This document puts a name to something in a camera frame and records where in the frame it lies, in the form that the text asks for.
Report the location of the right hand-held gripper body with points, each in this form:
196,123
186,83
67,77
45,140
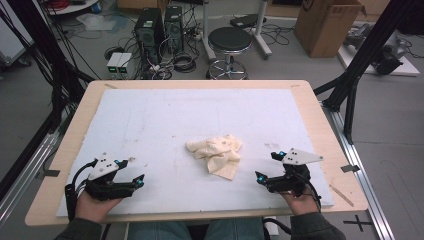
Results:
293,180

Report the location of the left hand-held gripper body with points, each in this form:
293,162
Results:
103,166

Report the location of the cream printed cloth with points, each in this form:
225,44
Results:
216,153

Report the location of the person's right hand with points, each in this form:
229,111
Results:
303,205

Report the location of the thin wooden stick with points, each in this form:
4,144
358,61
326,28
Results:
341,195

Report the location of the person's left leg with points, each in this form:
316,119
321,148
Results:
156,231

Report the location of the person's leg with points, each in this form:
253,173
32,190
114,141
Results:
236,230
156,231

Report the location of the black tape piece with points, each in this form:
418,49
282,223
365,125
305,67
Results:
50,173
350,168

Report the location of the person's right leg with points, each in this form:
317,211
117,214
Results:
236,230

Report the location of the white foam mat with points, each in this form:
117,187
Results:
166,116

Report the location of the black tape cross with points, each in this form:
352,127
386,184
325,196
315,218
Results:
357,222

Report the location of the white power supply unit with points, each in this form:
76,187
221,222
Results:
113,61
125,61

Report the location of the white desk leg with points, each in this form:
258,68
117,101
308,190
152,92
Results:
261,33
207,33

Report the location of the black round stool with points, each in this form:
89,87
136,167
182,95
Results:
230,38

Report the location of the wide black computer tower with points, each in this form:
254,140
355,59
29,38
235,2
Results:
148,33

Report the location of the large cardboard box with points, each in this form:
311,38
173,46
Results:
326,30

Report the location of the black flat floor device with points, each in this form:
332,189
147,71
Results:
246,20

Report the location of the clear plastic sheet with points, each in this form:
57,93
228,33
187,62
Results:
96,21

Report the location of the white board with grey device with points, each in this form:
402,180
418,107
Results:
383,56

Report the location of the narrow black computer tower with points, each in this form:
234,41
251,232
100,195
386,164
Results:
174,26

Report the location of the white panel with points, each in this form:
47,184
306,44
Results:
13,40

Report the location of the white round table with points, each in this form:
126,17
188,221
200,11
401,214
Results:
73,8

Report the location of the aluminium rail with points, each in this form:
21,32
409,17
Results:
363,186
26,173

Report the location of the black metal frame strut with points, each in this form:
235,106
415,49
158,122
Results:
366,50

